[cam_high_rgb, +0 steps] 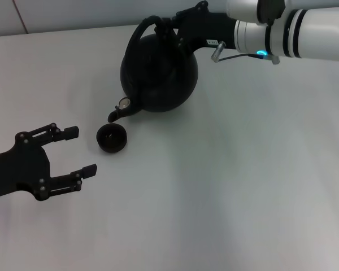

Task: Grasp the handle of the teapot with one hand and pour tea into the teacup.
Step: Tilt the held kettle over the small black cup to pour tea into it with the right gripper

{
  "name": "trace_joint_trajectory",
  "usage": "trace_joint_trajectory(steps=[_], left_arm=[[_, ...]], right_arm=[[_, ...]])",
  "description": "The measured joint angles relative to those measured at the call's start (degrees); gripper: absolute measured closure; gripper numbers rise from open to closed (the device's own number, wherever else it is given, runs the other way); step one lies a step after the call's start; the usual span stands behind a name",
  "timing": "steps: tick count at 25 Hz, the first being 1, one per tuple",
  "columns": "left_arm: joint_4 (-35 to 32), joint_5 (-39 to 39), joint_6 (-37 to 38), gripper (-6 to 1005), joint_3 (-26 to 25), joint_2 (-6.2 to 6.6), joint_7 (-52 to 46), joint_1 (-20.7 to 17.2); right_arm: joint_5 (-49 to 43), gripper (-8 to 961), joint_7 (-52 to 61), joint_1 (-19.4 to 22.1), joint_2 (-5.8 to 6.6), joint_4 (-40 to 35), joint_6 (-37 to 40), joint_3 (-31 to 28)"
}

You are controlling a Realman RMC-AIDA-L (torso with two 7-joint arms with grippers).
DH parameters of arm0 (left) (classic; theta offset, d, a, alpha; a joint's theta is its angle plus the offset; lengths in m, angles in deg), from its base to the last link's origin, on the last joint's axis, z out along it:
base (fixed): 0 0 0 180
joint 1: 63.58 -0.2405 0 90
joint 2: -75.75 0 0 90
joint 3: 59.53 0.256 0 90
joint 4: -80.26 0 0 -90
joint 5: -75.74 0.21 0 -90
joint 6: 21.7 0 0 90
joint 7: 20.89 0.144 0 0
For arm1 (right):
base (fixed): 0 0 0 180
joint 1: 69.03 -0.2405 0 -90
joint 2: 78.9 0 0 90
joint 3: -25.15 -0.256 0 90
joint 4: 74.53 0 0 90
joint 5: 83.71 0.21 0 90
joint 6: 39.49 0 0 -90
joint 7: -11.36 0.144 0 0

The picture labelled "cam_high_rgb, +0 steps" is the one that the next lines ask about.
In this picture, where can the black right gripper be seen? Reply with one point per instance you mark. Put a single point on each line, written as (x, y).
(209, 31)

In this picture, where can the black small teacup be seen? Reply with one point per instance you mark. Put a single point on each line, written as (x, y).
(111, 138)

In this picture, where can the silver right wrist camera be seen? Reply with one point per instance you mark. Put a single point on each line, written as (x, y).
(243, 8)

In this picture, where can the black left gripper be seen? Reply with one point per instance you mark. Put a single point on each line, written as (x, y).
(19, 169)

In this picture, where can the black round teapot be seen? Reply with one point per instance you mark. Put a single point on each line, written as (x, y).
(161, 76)

